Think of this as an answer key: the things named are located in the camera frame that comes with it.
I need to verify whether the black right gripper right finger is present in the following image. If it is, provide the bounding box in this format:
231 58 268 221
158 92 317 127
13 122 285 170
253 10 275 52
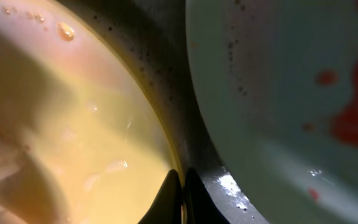
184 168 229 224

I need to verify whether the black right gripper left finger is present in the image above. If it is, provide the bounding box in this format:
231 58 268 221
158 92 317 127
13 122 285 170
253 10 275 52
139 169 183 224

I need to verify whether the yellow plate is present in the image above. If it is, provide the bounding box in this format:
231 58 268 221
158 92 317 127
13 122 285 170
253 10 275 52
0 1 177 223

